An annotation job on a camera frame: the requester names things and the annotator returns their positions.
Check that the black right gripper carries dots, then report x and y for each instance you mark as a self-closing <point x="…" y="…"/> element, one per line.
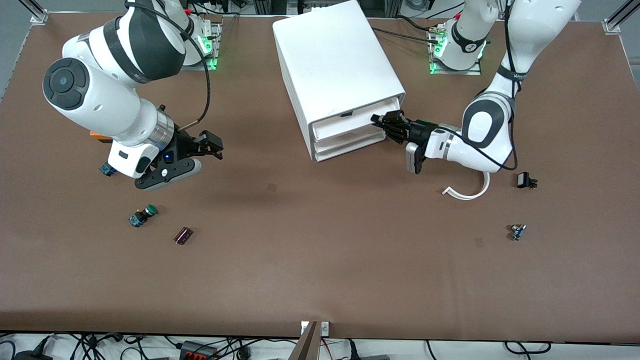
<point x="183" y="145"/>

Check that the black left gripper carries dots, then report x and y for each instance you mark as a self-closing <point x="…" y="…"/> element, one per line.
<point x="418" y="130"/>

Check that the white plastic drawer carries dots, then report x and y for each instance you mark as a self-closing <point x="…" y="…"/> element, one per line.
<point x="350" y="125"/>
<point x="350" y="144"/>
<point x="350" y="138"/>
<point x="350" y="151"/>

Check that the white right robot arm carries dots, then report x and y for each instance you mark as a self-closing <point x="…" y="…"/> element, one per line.
<point x="100" y="100"/>

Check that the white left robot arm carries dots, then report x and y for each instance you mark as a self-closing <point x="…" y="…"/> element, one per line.
<point x="487" y="125"/>

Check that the white drawer cabinet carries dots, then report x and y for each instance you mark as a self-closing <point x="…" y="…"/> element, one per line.
<point x="335" y="55"/>

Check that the dark red cylindrical capacitor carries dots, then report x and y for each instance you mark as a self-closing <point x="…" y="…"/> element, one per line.
<point x="183" y="236"/>

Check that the white semicircular plastic clamp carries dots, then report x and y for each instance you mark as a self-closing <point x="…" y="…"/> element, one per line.
<point x="470" y="196"/>

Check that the green pushbutton blue base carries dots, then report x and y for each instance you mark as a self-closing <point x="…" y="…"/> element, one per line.
<point x="140" y="218"/>

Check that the red pushbutton blue base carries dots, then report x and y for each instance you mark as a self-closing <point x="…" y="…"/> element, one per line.
<point x="106" y="170"/>

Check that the chrome metal valve fitting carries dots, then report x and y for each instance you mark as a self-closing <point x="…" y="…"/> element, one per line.
<point x="517" y="232"/>

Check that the black power strip red switches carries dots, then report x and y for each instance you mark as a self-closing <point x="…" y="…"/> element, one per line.
<point x="197" y="352"/>

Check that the black power plug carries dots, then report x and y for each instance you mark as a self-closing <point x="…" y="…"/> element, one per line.
<point x="30" y="356"/>

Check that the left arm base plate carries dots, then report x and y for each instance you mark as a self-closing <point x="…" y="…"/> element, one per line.
<point x="472" y="71"/>

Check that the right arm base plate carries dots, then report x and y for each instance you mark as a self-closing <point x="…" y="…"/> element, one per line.
<point x="214" y="45"/>

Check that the orange button enclosure box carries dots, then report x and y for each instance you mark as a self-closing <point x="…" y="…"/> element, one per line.
<point x="97" y="135"/>

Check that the black square pushbutton switch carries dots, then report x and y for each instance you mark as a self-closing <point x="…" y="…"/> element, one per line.
<point x="523" y="180"/>

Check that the small white bracket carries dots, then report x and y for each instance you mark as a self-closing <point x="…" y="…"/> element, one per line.
<point x="325" y="328"/>
<point x="303" y="328"/>

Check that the aluminium frame post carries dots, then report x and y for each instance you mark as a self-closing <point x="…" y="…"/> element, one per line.
<point x="612" y="24"/>
<point x="37" y="15"/>

